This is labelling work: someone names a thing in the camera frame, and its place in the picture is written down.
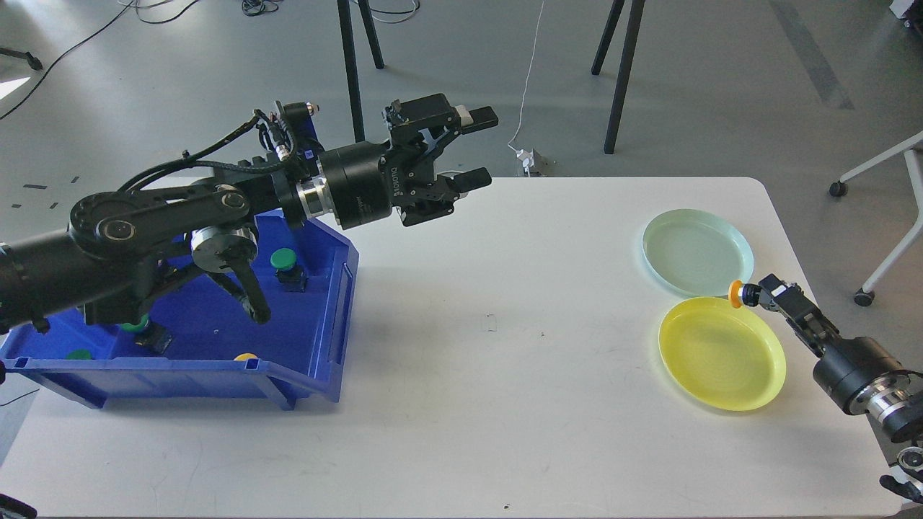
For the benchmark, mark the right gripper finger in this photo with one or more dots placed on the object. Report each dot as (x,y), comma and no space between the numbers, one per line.
(806,320)

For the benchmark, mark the yellow plate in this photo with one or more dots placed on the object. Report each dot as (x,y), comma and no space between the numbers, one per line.
(729,359)

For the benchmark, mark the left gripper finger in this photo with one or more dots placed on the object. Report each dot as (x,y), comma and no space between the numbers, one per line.
(433,116)
(439,191)

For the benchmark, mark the yellow push button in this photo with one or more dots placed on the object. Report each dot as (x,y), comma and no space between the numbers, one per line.
(743,294)

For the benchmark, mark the blue plastic bin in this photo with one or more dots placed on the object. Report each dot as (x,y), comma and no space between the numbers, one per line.
(300,348)

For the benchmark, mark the green button at bin corner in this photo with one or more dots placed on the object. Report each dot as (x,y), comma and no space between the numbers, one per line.
(81,353)

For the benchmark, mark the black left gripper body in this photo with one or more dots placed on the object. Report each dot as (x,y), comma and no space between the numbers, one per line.
(368,180)

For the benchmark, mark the white power adapter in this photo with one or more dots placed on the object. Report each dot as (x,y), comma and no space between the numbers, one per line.
(533,164)

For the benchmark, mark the green button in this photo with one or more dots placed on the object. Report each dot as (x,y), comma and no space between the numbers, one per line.
(81,353)
(288,270)
(149,334)

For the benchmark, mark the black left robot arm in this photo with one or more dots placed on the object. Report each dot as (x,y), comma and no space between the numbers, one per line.
(125,249)

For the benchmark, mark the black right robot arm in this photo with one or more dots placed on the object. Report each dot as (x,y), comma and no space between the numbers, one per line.
(903,430)

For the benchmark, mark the light green plate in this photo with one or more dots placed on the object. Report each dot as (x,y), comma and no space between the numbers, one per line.
(696,253)

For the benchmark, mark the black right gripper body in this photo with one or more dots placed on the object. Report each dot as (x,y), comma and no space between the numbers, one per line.
(861,376)

